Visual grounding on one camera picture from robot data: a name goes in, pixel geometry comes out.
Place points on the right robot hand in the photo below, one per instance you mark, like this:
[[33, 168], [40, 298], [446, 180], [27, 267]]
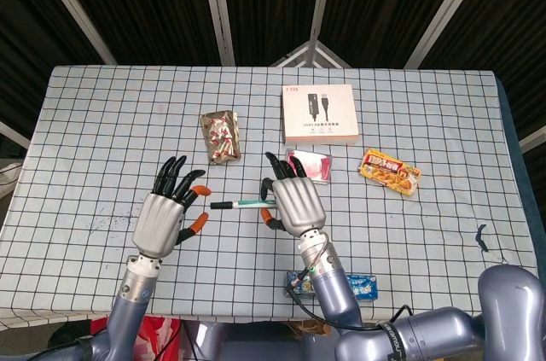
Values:
[[296, 203]]

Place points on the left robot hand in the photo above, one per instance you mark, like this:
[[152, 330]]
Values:
[[158, 220]]

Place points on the white green marker body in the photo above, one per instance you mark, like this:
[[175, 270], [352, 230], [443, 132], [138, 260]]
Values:
[[251, 204]]

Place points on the black marker cap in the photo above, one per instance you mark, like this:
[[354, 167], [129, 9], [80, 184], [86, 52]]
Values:
[[221, 206]]

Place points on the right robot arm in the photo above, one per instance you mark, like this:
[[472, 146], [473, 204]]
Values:
[[426, 331]]

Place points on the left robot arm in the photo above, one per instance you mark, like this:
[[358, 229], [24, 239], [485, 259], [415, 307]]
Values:
[[128, 310]]

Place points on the red ink pad case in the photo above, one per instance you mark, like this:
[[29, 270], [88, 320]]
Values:
[[320, 167]]

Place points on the yellow curry box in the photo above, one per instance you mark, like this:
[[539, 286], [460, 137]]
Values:
[[390, 171]]

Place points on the gold foil snack packet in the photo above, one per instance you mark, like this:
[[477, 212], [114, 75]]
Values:
[[221, 137]]

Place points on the blue cookie package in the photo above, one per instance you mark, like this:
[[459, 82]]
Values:
[[362, 286]]

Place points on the checkered tablecloth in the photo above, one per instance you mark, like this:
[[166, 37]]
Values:
[[106, 122]]

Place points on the red plastic bag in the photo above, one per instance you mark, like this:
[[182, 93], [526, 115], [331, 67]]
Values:
[[164, 331]]

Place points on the white triangular frame brace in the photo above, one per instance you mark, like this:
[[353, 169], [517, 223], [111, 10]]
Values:
[[324, 56]]

